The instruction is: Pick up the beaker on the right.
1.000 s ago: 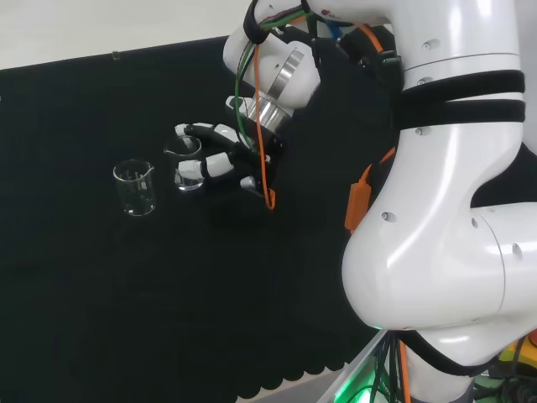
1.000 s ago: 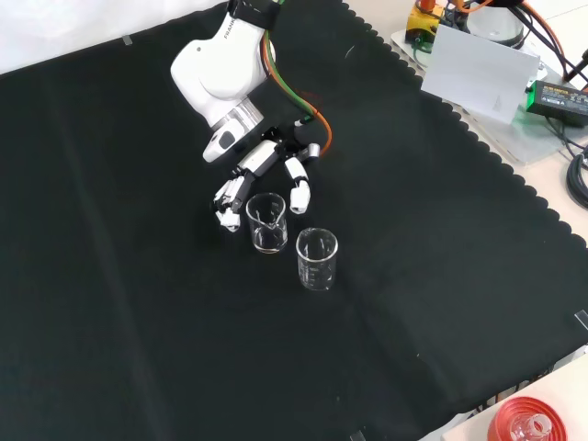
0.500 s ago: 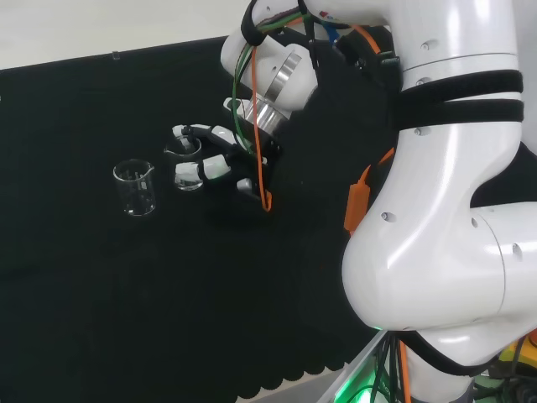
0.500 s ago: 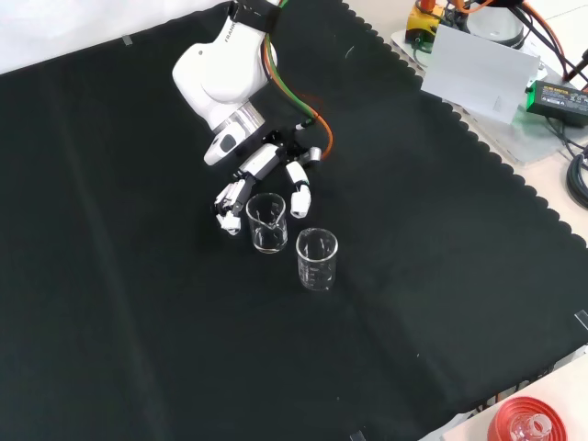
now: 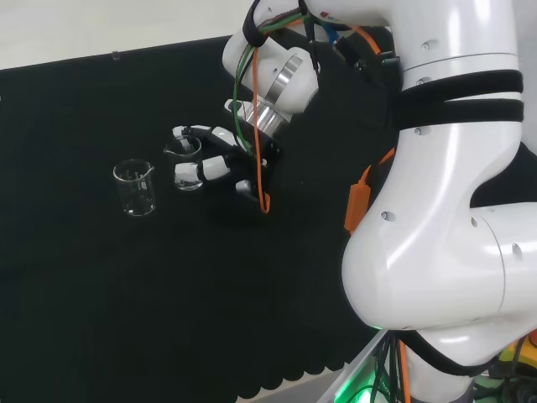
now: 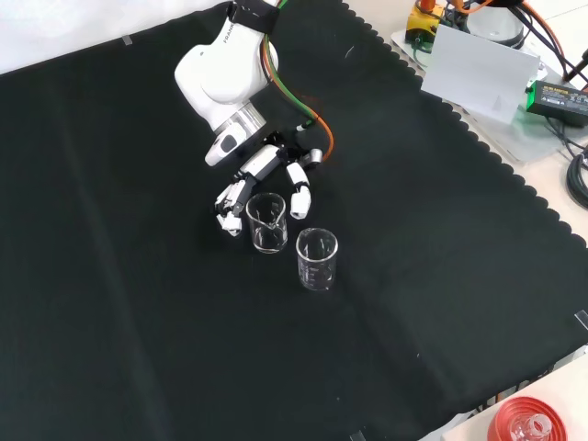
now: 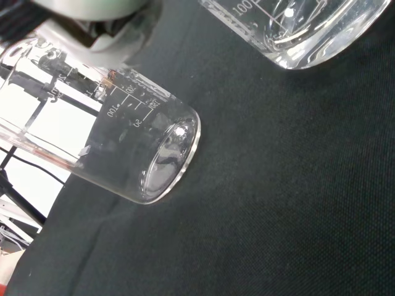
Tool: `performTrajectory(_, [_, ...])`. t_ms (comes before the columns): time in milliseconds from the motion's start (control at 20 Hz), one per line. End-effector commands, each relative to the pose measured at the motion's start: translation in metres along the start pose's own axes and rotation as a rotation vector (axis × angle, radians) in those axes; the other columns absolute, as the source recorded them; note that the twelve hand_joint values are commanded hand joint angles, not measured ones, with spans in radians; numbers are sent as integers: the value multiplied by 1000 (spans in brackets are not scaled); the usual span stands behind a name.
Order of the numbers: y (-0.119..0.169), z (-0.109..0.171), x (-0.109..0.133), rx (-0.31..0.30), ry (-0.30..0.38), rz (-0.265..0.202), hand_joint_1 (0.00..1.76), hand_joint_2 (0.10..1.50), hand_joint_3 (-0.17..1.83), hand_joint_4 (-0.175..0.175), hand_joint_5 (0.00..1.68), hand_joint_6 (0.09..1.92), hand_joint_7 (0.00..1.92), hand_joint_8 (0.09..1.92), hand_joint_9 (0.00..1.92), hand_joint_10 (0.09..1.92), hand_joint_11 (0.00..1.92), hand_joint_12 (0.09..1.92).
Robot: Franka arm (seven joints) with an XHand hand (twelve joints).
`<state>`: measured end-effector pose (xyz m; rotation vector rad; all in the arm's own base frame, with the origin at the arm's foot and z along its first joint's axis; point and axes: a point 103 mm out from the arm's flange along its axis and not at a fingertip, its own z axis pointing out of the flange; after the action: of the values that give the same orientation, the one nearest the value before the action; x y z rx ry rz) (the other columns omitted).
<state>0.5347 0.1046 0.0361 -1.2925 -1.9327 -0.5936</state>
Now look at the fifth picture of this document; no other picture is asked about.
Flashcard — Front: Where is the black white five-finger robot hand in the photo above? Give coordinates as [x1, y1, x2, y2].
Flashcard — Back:
[171, 123, 282, 203]

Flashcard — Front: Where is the clear glass beaker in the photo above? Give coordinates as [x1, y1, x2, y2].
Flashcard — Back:
[112, 159, 158, 217]
[163, 134, 206, 192]

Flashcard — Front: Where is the black bench cloth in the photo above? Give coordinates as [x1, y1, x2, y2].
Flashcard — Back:
[0, 31, 420, 402]

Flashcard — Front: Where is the yellow stop button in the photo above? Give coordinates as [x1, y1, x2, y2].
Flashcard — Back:
[497, 330, 537, 379]

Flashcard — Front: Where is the orange hand cable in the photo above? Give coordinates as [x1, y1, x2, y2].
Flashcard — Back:
[250, 12, 383, 216]

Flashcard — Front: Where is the green hand cable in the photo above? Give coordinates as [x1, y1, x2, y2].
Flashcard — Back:
[232, 10, 305, 157]

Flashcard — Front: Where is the orange cable connector box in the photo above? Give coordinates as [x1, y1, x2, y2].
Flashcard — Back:
[343, 147, 398, 234]

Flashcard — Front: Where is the grey metal base plate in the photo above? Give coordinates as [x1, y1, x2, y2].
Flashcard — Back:
[321, 331, 398, 403]

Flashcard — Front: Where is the orange base cable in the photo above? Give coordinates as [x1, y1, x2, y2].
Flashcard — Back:
[397, 339, 414, 403]

